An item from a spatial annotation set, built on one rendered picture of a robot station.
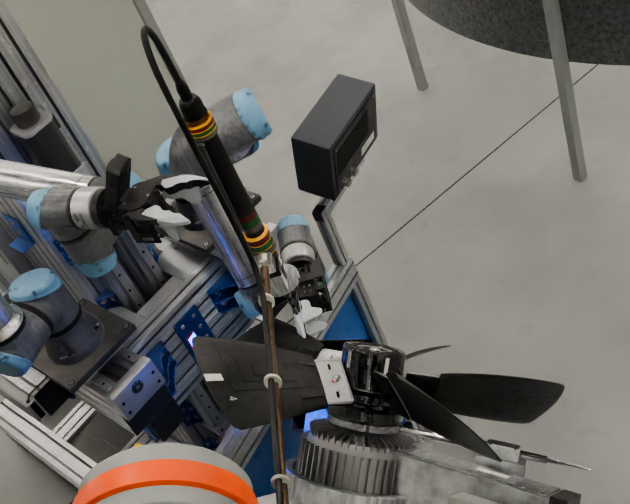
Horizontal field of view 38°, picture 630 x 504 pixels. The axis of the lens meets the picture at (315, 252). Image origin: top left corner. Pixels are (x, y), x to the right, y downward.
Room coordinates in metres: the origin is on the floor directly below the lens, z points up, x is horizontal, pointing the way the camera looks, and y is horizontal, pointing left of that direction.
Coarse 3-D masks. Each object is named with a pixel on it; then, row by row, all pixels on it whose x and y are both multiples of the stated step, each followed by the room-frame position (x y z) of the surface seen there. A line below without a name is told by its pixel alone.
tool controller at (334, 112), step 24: (336, 96) 1.97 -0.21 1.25; (360, 96) 1.94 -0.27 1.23; (312, 120) 1.91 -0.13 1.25; (336, 120) 1.88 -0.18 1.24; (360, 120) 1.91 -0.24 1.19; (312, 144) 1.83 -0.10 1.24; (336, 144) 1.82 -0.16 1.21; (360, 144) 1.91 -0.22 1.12; (312, 168) 1.85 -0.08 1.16; (336, 168) 1.82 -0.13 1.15; (312, 192) 1.87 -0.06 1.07; (336, 192) 1.83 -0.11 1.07
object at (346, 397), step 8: (320, 360) 1.14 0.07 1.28; (328, 360) 1.14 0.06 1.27; (336, 360) 1.14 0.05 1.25; (320, 368) 1.12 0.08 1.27; (336, 368) 1.13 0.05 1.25; (320, 376) 1.11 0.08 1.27; (328, 376) 1.11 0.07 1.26; (344, 376) 1.12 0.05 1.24; (328, 384) 1.09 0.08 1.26; (336, 384) 1.10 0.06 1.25; (344, 384) 1.10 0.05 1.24; (328, 392) 1.08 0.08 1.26; (344, 392) 1.08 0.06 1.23; (328, 400) 1.06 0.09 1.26; (336, 400) 1.07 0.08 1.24; (344, 400) 1.07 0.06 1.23; (352, 400) 1.07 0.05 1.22
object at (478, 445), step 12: (396, 384) 1.01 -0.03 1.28; (408, 384) 0.88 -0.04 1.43; (408, 396) 0.98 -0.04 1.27; (420, 396) 0.92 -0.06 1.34; (408, 408) 1.00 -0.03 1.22; (420, 408) 0.96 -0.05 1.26; (432, 408) 0.91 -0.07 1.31; (444, 408) 0.85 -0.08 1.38; (420, 420) 0.97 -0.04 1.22; (432, 420) 0.94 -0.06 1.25; (444, 420) 0.89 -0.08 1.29; (456, 420) 0.84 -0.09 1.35; (444, 432) 0.91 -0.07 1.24; (456, 432) 0.88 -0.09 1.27; (468, 432) 0.84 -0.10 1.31; (468, 444) 0.86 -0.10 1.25; (480, 444) 0.83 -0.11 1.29; (492, 456) 0.82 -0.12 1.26
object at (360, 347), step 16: (352, 352) 1.14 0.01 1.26; (368, 352) 1.12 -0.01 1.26; (384, 352) 1.11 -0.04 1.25; (400, 352) 1.12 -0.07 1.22; (352, 368) 1.12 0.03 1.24; (368, 368) 1.10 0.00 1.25; (400, 368) 1.10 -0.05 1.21; (352, 384) 1.10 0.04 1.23; (368, 384) 1.08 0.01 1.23; (368, 400) 1.08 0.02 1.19; (352, 416) 1.05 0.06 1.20; (368, 416) 1.04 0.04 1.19; (384, 416) 1.04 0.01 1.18; (400, 416) 1.05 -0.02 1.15
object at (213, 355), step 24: (216, 360) 1.12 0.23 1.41; (240, 360) 1.12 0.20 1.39; (264, 360) 1.12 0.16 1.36; (288, 360) 1.13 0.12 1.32; (312, 360) 1.13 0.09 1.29; (216, 384) 1.06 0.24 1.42; (240, 384) 1.06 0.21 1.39; (288, 384) 1.08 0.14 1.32; (312, 384) 1.08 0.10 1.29; (240, 408) 1.01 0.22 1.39; (264, 408) 1.02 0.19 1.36; (288, 408) 1.03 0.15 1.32; (312, 408) 1.04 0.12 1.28
